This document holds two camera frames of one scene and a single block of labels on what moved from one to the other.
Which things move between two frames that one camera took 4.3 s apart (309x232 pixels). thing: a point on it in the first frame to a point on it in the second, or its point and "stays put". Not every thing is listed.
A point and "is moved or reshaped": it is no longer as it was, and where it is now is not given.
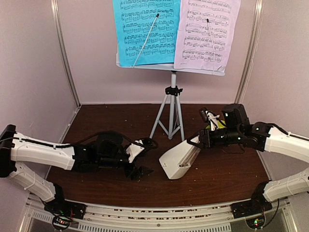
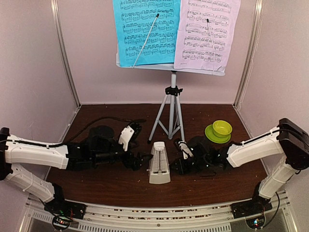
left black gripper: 137,173 to 136,164
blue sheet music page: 146,31 stays put
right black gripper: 209,144 to 181,169
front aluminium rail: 156,216 stays put
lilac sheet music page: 207,31 stays put
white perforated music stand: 169,116 stays put
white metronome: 177,161 is moved or reshaped
